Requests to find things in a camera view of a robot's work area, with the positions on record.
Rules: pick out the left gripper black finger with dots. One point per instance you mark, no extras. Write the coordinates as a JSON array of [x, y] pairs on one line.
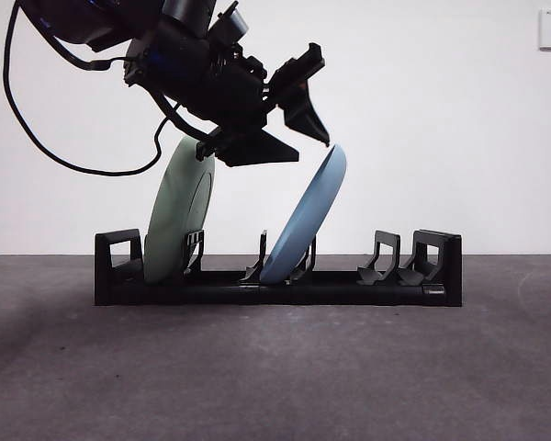
[[257, 149], [307, 117]]

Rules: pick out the blue round plate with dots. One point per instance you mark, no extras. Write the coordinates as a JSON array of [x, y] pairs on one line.
[[303, 220]]

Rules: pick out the pale green round plate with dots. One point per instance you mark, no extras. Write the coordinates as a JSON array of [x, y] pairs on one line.
[[179, 216]]

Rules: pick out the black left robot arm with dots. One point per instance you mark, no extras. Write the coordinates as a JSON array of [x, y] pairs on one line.
[[183, 64]]

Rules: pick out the black plate rack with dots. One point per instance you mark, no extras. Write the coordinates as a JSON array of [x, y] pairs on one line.
[[330, 290]]

